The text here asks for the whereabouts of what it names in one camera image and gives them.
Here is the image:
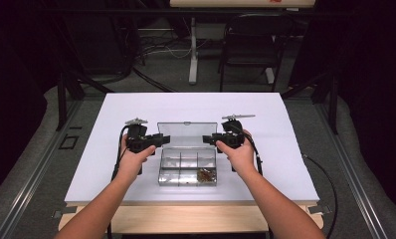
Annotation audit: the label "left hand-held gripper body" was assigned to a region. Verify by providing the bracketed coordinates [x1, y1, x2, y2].
[124, 117, 161, 154]

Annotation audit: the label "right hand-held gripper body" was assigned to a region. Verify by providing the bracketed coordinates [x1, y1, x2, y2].
[218, 114, 257, 150]

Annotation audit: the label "clear plastic compartment box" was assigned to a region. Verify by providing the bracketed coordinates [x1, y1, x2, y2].
[156, 120, 219, 187]

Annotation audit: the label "pile of small brown pieces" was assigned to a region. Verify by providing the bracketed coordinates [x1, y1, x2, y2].
[197, 167, 217, 184]

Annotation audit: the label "person's right hand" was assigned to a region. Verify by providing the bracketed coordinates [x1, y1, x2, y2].
[215, 128, 260, 179]

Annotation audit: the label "person's left hand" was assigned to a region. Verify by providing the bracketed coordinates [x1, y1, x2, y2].
[117, 133, 157, 182]

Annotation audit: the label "white table cover sheet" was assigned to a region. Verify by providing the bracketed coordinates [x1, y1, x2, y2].
[64, 92, 320, 204]

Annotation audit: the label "short white desk foot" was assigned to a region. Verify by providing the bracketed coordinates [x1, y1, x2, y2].
[265, 67, 276, 85]

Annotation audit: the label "white desk leg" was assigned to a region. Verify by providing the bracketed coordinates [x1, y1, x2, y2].
[187, 16, 200, 87]

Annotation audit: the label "black metal stand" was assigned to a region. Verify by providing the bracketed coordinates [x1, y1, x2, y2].
[328, 74, 340, 135]
[55, 71, 70, 131]

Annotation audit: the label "black folding chair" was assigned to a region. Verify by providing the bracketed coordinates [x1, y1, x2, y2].
[218, 13, 296, 94]

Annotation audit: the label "grey metal table clamp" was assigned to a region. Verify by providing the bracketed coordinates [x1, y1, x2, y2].
[52, 205, 78, 220]
[306, 204, 333, 215]

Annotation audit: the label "black metal crossbar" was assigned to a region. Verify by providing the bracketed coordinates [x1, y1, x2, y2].
[46, 8, 353, 19]

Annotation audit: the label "left hand-held gripper black cable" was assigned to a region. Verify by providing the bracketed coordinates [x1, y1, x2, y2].
[105, 124, 130, 239]

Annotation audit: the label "hand-held gripper black cable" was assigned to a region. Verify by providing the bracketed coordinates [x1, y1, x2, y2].
[234, 123, 274, 239]
[105, 124, 130, 239]

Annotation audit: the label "right hand-held gripper black cable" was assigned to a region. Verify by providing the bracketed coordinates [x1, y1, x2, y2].
[234, 123, 274, 239]

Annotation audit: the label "thick black floor cable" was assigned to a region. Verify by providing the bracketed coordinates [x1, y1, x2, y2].
[131, 67, 176, 94]

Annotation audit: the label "tangled floor cables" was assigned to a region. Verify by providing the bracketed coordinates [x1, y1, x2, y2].
[132, 31, 194, 63]

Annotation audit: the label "metal floor rail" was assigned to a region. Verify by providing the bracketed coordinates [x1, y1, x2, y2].
[313, 99, 391, 239]
[0, 99, 85, 239]

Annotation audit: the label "thin black floor cable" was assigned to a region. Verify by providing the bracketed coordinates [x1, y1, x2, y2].
[301, 152, 339, 239]

